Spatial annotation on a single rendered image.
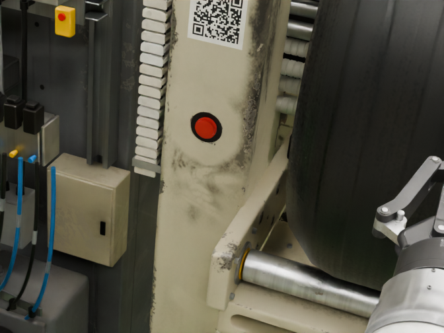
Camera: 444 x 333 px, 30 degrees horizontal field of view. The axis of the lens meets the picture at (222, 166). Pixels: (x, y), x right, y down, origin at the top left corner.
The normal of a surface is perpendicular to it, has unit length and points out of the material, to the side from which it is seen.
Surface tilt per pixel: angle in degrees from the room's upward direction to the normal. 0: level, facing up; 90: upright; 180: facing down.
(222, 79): 90
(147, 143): 90
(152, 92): 90
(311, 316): 0
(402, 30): 64
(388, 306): 50
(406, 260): 59
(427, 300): 17
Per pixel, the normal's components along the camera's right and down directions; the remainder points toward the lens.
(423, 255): -0.44, -0.80
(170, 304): -0.33, 0.45
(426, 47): -0.27, 0.09
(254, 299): 0.10, -0.86
